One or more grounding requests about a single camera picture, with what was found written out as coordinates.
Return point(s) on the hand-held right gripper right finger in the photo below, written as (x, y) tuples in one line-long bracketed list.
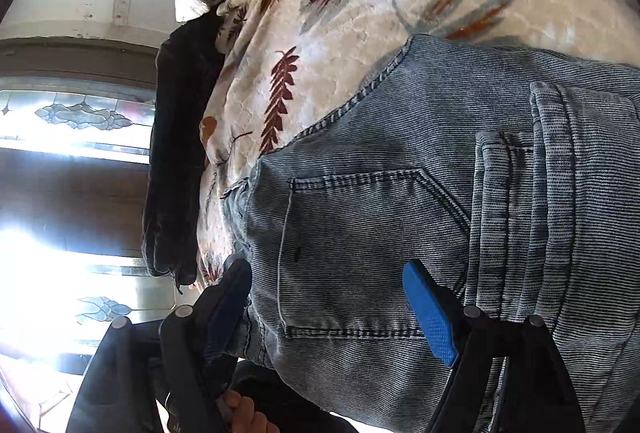
[(432, 318)]

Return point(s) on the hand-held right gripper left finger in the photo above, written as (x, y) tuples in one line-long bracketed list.
[(225, 313)]

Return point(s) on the blue denim pants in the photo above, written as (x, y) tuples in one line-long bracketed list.
[(400, 213)]

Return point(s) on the person's left hand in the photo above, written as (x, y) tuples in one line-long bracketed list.
[(250, 415)]

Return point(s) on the dark jacket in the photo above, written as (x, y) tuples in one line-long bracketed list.
[(180, 138)]

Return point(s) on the stained glass door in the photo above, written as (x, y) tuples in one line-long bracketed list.
[(75, 193)]

